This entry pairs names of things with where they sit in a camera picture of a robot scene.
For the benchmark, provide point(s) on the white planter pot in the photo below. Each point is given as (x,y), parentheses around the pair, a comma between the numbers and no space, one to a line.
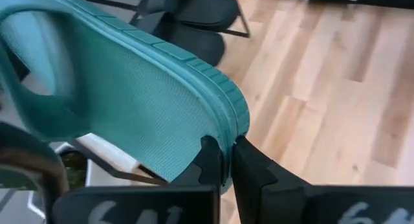
(34,201)

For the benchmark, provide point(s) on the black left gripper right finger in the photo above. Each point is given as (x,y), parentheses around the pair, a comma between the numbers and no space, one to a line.
(255,185)

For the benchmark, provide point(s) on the teal rubber slide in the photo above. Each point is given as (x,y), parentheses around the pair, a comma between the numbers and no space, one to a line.
(136,97)

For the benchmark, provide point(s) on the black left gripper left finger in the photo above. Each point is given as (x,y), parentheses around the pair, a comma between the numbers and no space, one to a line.
(207,172)

